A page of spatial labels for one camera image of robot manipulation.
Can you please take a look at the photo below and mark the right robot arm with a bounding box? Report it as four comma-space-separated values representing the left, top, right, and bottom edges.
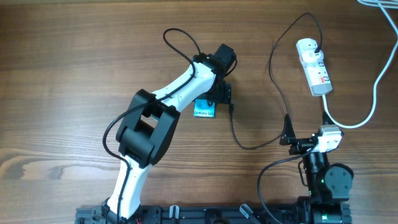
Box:
279, 113, 354, 224

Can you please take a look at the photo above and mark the white power strip cord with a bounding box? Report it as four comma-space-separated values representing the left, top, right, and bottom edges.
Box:
322, 2, 398, 129

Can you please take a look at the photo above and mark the black charging cable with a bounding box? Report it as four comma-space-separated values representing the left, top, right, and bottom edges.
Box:
229, 12, 323, 151

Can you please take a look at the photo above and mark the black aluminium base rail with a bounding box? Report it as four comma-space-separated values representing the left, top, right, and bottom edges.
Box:
75, 203, 352, 224

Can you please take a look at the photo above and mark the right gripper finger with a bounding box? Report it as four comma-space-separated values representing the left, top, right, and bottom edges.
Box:
279, 114, 296, 145
322, 111, 333, 125

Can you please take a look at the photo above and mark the white cables top corner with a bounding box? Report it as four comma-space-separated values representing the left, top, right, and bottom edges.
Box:
356, 0, 398, 9

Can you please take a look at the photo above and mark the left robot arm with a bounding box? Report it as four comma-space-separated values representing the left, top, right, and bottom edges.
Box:
102, 44, 237, 223

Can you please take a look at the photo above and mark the teal screen smartphone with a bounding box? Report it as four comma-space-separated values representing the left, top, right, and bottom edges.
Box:
193, 99, 216, 118

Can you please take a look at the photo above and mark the white power strip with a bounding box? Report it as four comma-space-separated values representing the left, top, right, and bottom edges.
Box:
296, 38, 333, 96

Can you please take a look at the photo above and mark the white charger adapter plug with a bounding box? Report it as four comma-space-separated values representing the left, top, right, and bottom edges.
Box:
299, 50, 324, 67

